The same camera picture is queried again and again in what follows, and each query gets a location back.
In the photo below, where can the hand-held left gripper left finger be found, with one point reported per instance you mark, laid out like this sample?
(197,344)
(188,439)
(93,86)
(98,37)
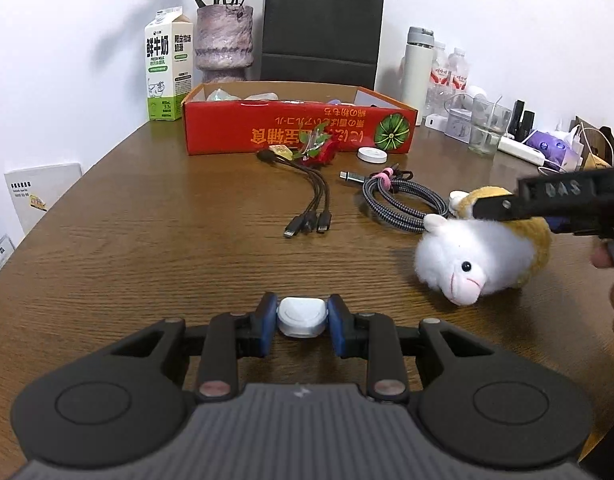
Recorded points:
(268,325)

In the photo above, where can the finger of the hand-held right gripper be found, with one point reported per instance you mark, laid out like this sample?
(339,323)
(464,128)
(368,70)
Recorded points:
(497,206)
(559,225)

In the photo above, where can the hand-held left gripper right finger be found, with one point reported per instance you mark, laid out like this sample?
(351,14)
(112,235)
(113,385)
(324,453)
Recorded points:
(337,327)

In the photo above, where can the small white round case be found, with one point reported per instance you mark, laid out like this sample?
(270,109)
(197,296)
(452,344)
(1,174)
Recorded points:
(303,316)

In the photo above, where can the white and yellow plush sheep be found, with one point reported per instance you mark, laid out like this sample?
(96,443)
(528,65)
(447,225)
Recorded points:
(477,250)

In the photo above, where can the red cardboard box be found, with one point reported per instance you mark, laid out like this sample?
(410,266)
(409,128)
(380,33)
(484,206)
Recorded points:
(237,127)

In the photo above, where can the clear plastic bag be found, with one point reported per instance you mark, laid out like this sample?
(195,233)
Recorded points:
(222,95)

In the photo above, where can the wooden desktop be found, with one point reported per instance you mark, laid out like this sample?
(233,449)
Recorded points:
(162,240)

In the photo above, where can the person's right hand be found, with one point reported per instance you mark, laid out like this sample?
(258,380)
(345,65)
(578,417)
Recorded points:
(603,257)

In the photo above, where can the brown paper bag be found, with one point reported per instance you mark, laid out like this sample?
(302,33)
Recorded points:
(604,152)

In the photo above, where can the purple soft pack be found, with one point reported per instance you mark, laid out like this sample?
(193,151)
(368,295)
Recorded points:
(554,147)

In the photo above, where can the white power strip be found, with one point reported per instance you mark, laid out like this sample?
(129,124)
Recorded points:
(519,150)

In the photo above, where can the clear glass cup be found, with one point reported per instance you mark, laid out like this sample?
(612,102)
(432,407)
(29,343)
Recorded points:
(487,130)

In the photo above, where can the black rectangular device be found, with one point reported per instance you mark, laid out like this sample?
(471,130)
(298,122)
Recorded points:
(528,125)
(517,116)

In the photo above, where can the small white patterned box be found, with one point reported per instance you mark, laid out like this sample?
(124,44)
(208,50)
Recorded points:
(458,125)

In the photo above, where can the small white charger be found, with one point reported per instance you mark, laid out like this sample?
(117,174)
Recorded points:
(435,123)

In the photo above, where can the white round object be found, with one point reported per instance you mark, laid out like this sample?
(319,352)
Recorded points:
(474,94)

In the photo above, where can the white bottle lid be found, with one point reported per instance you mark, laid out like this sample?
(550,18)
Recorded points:
(372,155)

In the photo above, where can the clear water bottle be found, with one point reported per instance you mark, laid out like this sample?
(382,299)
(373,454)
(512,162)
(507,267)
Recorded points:
(458,72)
(438,82)

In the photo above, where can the white thermos bottle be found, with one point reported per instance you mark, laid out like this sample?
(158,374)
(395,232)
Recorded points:
(418,70)

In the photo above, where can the small yellow packet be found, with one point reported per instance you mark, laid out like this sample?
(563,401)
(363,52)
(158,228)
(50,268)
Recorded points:
(281,150)

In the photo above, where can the wrapped red rose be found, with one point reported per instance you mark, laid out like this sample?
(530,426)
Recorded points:
(323,152)

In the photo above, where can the white soft bundle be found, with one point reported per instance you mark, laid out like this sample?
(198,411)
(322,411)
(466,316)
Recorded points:
(262,96)

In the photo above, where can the black paper bag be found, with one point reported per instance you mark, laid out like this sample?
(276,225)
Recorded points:
(322,25)

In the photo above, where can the white printed box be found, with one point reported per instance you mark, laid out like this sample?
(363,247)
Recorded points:
(42,195)

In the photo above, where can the white milk carton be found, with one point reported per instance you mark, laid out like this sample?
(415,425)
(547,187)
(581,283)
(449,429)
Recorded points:
(168,65)

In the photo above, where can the mottled purple vase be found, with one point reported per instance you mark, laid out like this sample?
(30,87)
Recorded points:
(224,40)

